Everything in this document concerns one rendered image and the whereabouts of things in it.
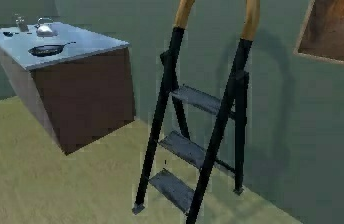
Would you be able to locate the black step ladder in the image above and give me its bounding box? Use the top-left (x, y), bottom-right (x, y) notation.
top-left (131, 0), bottom-right (262, 224)

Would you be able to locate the brown counter with steel top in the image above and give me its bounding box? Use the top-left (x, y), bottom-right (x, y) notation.
top-left (0, 21), bottom-right (136, 156)

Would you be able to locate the black frying pan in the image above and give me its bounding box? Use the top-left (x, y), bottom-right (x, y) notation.
top-left (27, 41), bottom-right (78, 58)

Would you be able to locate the silver kettle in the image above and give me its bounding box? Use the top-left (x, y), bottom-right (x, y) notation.
top-left (34, 17), bottom-right (59, 38)

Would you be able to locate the clear glass cup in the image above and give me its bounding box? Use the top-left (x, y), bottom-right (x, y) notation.
top-left (14, 14), bottom-right (30, 33)

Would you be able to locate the framed brown picture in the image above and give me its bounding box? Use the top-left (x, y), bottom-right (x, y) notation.
top-left (293, 0), bottom-right (344, 70)

